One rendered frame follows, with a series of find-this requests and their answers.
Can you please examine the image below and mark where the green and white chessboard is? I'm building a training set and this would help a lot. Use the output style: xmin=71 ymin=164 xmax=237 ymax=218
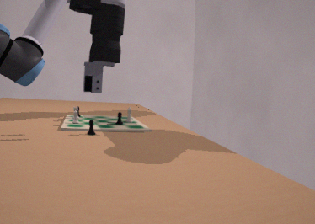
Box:
xmin=61 ymin=115 xmax=152 ymax=132

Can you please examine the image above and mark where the white chess bishop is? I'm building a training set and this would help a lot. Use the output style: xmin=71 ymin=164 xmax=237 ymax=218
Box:
xmin=125 ymin=107 xmax=133 ymax=123

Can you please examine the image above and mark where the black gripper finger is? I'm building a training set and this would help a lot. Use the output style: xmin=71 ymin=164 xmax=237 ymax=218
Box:
xmin=91 ymin=61 xmax=115 ymax=93
xmin=83 ymin=62 xmax=93 ymax=92

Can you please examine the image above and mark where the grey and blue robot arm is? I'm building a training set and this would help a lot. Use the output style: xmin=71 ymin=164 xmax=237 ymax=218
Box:
xmin=0 ymin=0 xmax=70 ymax=86

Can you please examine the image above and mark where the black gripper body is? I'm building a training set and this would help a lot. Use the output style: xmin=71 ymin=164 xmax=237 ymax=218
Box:
xmin=69 ymin=0 xmax=126 ymax=63

